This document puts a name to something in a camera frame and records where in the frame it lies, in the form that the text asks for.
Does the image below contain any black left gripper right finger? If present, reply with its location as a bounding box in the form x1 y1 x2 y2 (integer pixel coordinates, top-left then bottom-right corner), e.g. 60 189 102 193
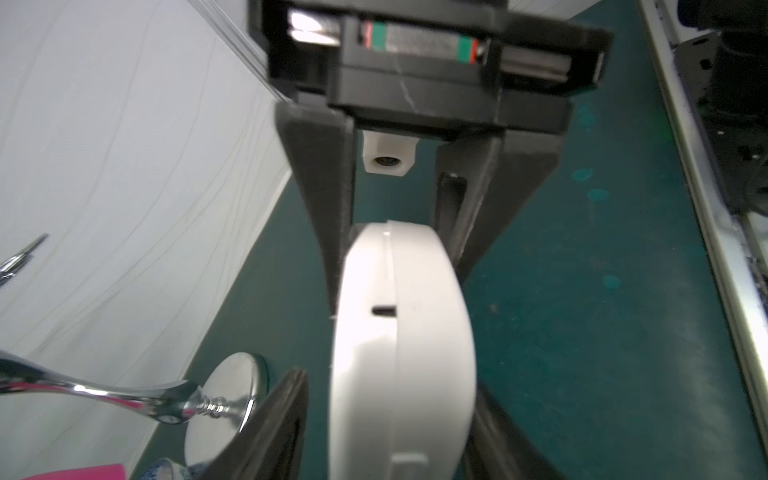
464 383 566 480

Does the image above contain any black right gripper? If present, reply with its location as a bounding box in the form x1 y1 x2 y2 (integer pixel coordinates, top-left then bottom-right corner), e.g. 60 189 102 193
248 1 612 311

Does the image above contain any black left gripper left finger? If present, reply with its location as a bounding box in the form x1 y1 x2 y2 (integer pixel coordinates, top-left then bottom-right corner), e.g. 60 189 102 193
201 369 309 480

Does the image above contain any white square alarm clock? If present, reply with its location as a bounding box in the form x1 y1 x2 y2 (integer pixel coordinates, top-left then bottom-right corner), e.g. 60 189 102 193
328 221 477 479

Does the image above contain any chrome cup holder stand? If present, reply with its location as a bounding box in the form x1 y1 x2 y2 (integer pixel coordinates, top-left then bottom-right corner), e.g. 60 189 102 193
1 230 257 479

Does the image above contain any blue white floral bowl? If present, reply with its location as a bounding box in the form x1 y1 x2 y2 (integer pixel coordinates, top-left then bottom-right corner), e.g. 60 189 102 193
140 458 192 480

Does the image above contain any pink plastic goblet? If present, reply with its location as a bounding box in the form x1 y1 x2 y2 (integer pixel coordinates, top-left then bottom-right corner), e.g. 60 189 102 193
23 464 127 480

